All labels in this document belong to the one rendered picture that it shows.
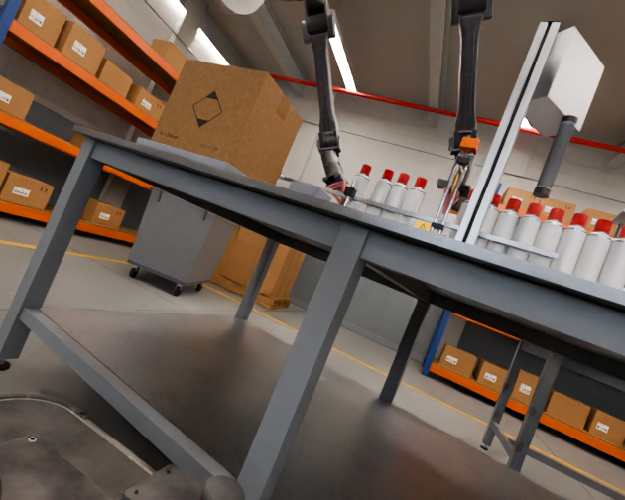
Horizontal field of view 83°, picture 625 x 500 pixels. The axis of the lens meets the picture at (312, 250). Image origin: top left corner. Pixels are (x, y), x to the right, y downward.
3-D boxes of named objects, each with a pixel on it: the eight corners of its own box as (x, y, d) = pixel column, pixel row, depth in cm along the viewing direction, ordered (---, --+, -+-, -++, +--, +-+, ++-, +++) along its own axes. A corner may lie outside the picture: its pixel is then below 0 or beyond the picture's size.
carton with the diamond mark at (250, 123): (271, 196, 112) (303, 120, 113) (227, 167, 90) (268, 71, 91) (201, 173, 124) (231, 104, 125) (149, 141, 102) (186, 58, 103)
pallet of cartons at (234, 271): (288, 308, 506) (324, 218, 512) (269, 310, 426) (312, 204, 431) (218, 276, 535) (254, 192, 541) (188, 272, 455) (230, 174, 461)
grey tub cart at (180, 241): (156, 271, 377) (191, 189, 381) (210, 294, 376) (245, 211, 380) (108, 273, 289) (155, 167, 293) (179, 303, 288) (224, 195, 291)
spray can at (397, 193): (390, 237, 114) (414, 179, 115) (387, 233, 109) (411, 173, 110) (376, 232, 116) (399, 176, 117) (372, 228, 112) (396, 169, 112)
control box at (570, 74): (580, 132, 92) (605, 66, 92) (548, 96, 84) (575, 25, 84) (541, 138, 101) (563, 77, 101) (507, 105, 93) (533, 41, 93)
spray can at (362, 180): (353, 225, 120) (376, 170, 121) (348, 220, 116) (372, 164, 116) (340, 220, 123) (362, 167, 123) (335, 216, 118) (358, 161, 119)
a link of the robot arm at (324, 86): (300, 18, 117) (331, 10, 114) (305, 24, 122) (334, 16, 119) (314, 151, 127) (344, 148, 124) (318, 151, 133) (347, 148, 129)
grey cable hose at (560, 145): (547, 199, 88) (576, 124, 89) (550, 194, 85) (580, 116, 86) (531, 196, 90) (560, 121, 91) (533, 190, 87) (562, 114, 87)
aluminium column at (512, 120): (463, 272, 89) (557, 34, 92) (463, 269, 85) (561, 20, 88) (445, 265, 91) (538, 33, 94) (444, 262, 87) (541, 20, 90)
